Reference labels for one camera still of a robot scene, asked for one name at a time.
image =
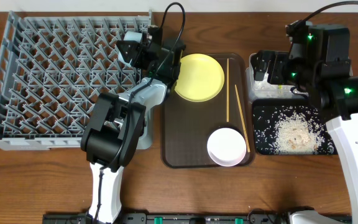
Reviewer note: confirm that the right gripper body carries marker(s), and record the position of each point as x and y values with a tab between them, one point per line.
295	73

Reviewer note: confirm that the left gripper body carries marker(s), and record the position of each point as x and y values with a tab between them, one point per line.
142	52

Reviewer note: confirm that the wooden chopstick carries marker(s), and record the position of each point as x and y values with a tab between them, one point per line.
227	91
242	118

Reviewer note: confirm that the yellow plate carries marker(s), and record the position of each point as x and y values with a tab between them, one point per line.
201	78

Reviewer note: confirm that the white bowl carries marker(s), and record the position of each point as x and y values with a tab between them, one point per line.
226	147

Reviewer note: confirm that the light blue bowl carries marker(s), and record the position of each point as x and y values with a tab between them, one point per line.
129	36

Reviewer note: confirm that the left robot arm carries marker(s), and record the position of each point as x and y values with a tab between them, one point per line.
118	121

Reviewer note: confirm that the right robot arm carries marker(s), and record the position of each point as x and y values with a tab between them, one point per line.
340	113

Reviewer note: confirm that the black waste tray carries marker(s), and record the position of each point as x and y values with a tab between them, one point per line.
259	124

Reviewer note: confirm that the clear plastic bin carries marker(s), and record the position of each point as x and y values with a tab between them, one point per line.
265	90

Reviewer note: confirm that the brown serving tray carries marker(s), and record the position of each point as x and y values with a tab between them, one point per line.
187	125

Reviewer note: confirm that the spilled rice pile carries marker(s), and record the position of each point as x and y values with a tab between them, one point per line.
297	133

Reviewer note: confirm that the grey dish rack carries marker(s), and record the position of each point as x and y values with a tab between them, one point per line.
52	70

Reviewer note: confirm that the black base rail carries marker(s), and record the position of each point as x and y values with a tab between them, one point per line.
141	218

